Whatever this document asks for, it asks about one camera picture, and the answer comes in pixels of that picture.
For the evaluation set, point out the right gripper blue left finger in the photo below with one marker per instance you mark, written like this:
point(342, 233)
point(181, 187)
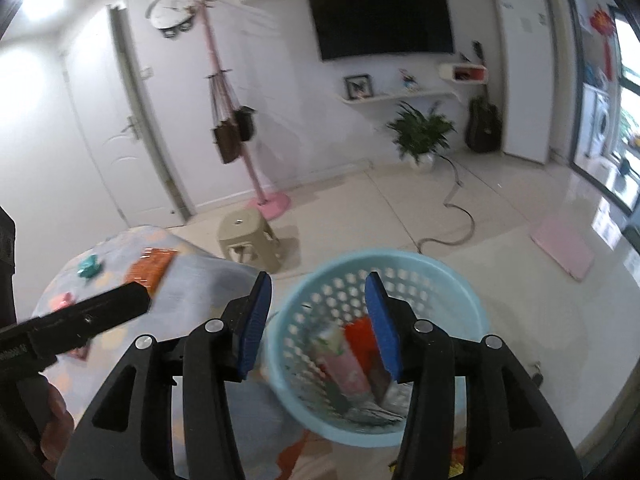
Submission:
point(125, 432)

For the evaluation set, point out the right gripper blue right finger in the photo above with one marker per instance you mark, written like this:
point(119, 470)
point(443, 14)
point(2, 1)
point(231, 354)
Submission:
point(511, 431)

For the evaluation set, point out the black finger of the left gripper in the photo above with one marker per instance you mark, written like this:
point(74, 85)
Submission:
point(31, 347)

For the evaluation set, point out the teal clay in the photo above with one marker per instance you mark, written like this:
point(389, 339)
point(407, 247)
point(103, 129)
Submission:
point(90, 267)

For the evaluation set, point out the orange foil snack packet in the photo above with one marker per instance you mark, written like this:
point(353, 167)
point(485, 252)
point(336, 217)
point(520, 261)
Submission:
point(150, 269)

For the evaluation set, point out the pink yogurt bottle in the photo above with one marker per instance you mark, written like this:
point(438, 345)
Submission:
point(333, 354)

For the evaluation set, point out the red white paper bag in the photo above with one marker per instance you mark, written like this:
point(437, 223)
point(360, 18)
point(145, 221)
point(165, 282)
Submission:
point(359, 334)

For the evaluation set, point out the person left hand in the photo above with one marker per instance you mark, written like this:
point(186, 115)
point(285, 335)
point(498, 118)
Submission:
point(56, 434)

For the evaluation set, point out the pink wrapped candy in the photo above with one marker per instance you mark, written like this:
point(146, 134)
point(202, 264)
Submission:
point(61, 301)

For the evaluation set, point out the pink floor mat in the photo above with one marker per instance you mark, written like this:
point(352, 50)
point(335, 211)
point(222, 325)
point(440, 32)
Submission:
point(564, 245)

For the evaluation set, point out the light blue plastic basket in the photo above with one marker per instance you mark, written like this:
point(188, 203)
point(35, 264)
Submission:
point(336, 293)

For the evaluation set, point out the beige plastic stool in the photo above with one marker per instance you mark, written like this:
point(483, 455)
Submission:
point(246, 235)

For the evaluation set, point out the white door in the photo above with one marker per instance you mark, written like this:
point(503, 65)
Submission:
point(112, 128)

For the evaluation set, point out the black acoustic guitar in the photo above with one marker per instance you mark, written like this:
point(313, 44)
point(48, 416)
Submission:
point(483, 134)

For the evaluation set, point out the green potted plant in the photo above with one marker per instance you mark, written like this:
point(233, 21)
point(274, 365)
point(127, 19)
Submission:
point(420, 134)

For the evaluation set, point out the brown hanging tote bag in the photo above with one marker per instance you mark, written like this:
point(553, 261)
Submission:
point(225, 131)

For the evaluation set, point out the black hanging small bag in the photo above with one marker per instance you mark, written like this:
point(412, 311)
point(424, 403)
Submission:
point(244, 118)

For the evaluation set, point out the white washing machine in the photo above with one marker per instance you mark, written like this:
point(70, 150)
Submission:
point(598, 105)

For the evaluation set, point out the red white cubby shelf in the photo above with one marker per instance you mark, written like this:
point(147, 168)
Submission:
point(463, 73)

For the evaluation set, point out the framed butterfly picture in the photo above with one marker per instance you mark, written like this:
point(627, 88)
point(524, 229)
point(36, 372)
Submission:
point(358, 87)

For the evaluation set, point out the white refrigerator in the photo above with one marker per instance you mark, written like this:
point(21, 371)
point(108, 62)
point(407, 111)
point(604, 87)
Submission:
point(528, 73)

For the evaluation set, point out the red chinese knot ornament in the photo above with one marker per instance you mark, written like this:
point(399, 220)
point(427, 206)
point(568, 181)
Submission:
point(603, 24)

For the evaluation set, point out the white lower wall shelf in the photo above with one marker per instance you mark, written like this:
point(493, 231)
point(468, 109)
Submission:
point(405, 95)

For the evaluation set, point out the panda wall clock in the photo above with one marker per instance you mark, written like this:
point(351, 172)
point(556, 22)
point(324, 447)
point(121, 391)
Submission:
point(170, 17)

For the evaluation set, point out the black wall television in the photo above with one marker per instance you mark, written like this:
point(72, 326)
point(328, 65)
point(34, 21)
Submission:
point(346, 28)

